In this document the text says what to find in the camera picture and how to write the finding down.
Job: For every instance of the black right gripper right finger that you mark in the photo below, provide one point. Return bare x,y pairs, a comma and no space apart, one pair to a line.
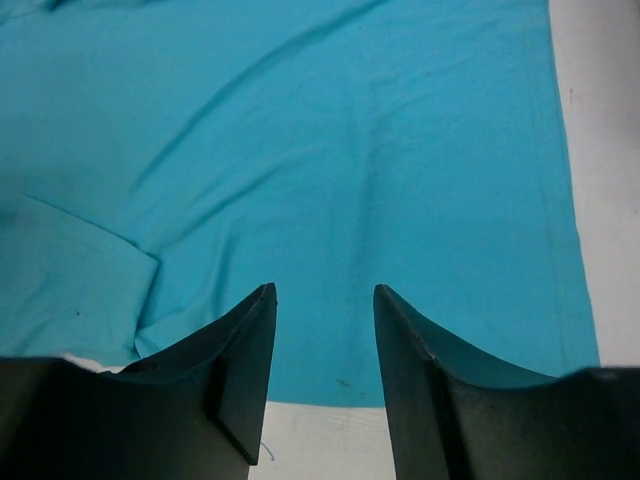
457,412

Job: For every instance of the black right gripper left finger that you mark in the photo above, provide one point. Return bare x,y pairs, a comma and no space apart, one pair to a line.
194,410

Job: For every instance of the turquoise t shirt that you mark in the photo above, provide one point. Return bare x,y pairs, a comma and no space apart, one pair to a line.
161,159

